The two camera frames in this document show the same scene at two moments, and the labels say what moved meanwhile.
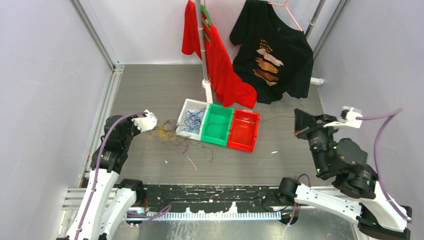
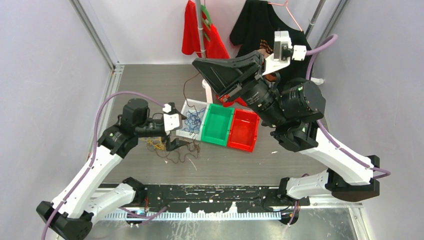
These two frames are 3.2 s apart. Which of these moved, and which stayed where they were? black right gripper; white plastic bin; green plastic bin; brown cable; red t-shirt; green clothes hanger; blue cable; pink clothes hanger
Moved: black right gripper; brown cable
Stayed: white plastic bin; red t-shirt; pink clothes hanger; green clothes hanger; green plastic bin; blue cable
